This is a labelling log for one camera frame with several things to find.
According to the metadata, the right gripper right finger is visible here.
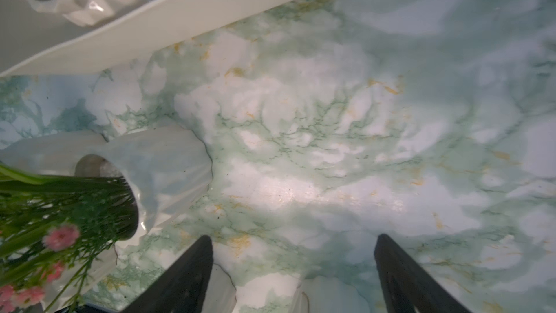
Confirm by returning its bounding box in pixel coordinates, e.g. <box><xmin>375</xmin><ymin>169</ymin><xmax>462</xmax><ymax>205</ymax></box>
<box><xmin>374</xmin><ymin>233</ymin><xmax>470</xmax><ymax>313</ymax></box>

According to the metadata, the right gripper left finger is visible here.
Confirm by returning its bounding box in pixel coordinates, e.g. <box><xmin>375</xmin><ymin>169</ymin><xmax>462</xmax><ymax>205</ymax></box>
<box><xmin>123</xmin><ymin>236</ymin><xmax>214</xmax><ymax>313</ymax></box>

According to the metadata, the white plastic storage box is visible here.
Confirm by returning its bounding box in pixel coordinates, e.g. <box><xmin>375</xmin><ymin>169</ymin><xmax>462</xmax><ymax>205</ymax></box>
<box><xmin>1</xmin><ymin>0</ymin><xmax>292</xmax><ymax>77</ymax></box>

